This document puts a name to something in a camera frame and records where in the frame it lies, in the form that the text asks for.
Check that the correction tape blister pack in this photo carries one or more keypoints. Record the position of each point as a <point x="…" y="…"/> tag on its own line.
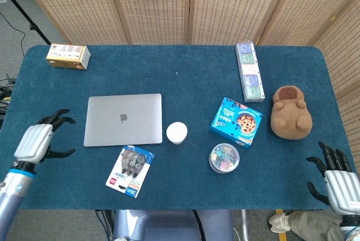
<point x="130" y="170"/>

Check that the long tissue multipack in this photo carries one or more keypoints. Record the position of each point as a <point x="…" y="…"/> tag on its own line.
<point x="249" y="72"/>

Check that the olive trouser leg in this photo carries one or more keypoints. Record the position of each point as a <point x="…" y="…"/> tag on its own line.
<point x="312" y="224"/>

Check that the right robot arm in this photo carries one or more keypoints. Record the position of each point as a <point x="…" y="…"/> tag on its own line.
<point x="350" y="228"/>

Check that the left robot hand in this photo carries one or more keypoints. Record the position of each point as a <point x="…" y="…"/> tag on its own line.
<point x="35" y="141"/>

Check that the brown capybara plush toy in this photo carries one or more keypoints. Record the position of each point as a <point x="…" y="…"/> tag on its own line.
<point x="291" y="113"/>

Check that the blue table mat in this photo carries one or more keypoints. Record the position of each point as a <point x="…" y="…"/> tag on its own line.
<point x="180" y="173"/>

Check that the clear tub of binder clips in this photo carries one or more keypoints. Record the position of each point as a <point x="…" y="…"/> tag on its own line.
<point x="224" y="158"/>

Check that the blue cookie box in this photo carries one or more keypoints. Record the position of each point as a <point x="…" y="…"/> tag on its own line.
<point x="235" y="122"/>

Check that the woven folding screen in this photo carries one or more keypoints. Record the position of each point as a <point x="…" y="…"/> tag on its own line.
<point x="197" y="5"/>

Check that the silver laptop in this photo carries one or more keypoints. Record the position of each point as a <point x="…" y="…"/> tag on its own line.
<point x="123" y="119"/>

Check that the yellow cardboard box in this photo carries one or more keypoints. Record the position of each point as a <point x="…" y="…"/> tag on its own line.
<point x="68" y="56"/>

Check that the black tripod stand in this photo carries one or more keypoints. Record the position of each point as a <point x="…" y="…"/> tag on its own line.
<point x="25" y="13"/>

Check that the white paper cup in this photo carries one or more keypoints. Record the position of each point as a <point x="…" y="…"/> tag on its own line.
<point x="176" y="133"/>

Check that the white sneaker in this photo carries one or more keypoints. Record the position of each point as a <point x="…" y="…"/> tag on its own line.
<point x="279" y="222"/>

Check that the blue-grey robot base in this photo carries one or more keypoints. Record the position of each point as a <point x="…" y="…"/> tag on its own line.
<point x="171" y="225"/>

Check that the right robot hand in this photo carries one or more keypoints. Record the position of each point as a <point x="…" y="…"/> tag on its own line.
<point x="340" y="189"/>

